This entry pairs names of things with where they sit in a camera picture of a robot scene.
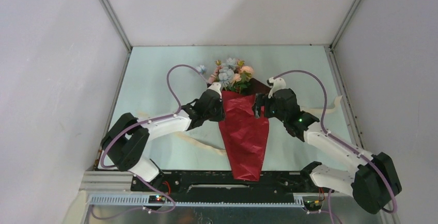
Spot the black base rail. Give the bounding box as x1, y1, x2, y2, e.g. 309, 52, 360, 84
150, 170, 328, 204

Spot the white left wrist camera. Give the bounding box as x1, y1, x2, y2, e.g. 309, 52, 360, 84
208, 82, 222, 98

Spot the pink rose stem with blue bud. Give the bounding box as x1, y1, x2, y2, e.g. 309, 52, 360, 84
195, 65, 207, 75

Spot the circuit board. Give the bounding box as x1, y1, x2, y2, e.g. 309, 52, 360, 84
303, 200, 323, 214
148, 195, 167, 204

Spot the right circuit board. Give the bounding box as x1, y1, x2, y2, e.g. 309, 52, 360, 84
303, 200, 323, 214

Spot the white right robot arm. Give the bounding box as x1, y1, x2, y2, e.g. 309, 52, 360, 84
252, 89, 402, 214

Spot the blue flower stem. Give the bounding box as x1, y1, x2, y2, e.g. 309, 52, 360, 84
217, 58, 241, 88

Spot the peach rose stem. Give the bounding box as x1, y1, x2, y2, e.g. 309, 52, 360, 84
227, 59, 254, 94

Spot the red wrapping paper sheet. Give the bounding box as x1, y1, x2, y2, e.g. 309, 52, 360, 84
218, 79, 270, 182

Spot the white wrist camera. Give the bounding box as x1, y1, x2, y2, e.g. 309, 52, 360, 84
208, 82, 222, 98
267, 77, 286, 99

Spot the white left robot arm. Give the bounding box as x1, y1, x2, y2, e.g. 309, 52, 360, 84
100, 83, 225, 191

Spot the cream ribbon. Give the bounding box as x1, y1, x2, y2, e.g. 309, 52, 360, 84
136, 95, 343, 156

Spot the left circuit board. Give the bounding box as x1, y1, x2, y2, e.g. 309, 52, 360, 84
148, 195, 167, 204

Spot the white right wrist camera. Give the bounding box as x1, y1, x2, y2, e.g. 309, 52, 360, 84
267, 77, 286, 99

